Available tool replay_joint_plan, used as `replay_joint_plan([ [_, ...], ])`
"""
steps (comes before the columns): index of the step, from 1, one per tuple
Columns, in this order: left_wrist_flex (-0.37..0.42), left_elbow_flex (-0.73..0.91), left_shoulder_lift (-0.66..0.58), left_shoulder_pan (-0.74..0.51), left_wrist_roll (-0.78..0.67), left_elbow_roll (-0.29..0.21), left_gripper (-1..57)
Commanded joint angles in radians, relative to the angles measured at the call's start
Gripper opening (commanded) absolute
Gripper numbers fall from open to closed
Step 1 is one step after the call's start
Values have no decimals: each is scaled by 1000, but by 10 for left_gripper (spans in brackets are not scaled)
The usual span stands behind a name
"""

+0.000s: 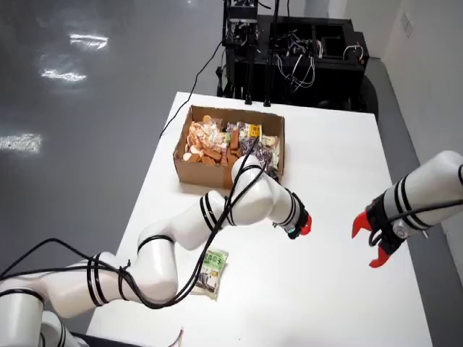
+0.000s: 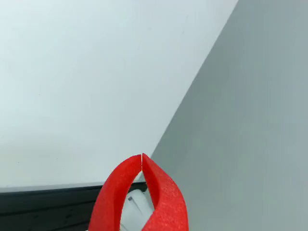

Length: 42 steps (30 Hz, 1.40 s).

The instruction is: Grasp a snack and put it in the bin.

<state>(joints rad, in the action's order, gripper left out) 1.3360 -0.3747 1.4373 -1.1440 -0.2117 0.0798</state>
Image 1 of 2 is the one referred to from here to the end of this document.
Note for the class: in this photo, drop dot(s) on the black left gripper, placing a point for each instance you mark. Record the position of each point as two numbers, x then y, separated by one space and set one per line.
298 213

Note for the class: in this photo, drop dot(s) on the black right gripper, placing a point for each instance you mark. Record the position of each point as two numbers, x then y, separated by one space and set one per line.
385 231

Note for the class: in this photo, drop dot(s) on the green sunflower seed snack packet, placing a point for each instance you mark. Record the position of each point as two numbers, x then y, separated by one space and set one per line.
214 265

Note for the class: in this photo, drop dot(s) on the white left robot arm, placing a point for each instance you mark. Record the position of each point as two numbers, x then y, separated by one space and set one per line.
253 195

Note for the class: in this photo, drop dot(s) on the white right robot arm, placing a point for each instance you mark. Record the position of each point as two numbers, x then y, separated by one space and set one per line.
434 180

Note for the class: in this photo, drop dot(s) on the white green snack packet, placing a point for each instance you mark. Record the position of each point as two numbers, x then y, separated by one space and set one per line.
270 141

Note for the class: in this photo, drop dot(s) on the chocolate sprinkle cookie bag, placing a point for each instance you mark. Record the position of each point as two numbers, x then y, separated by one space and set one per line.
266 156

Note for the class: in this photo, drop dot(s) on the seed packet with yellow label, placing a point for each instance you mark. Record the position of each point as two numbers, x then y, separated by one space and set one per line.
254 130

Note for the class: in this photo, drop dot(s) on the brown biscuit bag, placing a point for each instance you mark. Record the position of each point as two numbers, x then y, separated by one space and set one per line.
211 156

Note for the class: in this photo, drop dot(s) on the brown cardboard box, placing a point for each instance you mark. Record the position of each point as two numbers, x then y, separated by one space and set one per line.
199 174

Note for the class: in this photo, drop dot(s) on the pastel marshmallow candy bag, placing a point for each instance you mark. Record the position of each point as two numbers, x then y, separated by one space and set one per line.
220 139

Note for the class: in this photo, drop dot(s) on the orange round cracker bag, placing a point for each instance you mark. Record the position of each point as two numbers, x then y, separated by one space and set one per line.
198 134

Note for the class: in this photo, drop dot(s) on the black equipment cart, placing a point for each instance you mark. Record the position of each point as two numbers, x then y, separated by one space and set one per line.
336 83

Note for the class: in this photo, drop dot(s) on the black camera rig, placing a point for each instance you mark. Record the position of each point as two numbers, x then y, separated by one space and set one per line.
240 16

